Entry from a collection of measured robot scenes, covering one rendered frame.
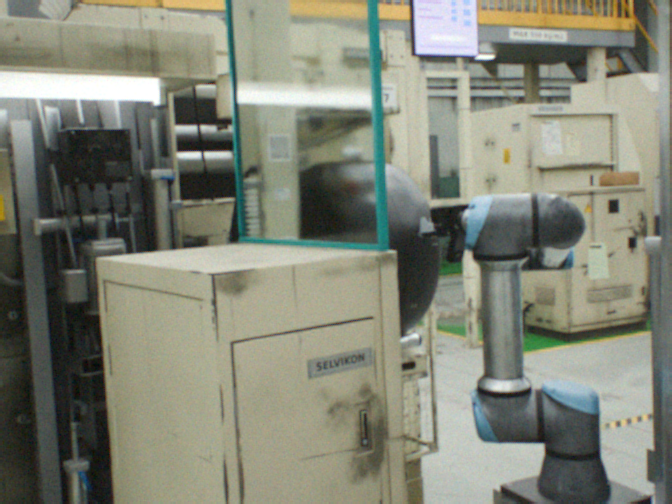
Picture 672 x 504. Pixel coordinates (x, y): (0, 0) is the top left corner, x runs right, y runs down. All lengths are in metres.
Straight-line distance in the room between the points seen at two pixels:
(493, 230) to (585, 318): 5.31
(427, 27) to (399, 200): 4.11
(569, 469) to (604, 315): 5.33
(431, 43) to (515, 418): 4.85
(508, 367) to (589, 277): 5.21
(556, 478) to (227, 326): 0.81
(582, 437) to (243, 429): 0.74
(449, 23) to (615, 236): 2.25
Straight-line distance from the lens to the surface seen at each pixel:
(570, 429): 1.77
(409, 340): 2.49
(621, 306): 7.21
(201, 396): 1.43
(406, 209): 2.33
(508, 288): 1.70
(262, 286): 1.37
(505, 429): 1.77
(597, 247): 6.96
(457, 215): 2.18
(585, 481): 1.80
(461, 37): 6.53
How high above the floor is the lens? 1.41
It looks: 5 degrees down
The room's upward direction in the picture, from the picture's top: 3 degrees counter-clockwise
